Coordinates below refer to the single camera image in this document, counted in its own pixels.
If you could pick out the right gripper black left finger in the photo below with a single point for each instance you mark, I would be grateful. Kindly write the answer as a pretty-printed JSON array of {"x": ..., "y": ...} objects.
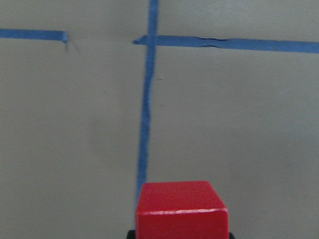
[{"x": 131, "y": 234}]

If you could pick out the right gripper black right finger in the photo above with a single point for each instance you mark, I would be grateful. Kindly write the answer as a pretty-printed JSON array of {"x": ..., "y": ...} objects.
[{"x": 231, "y": 235}]

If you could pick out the red block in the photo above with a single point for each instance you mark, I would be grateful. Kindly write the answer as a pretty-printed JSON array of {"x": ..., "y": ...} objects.
[{"x": 181, "y": 210}]

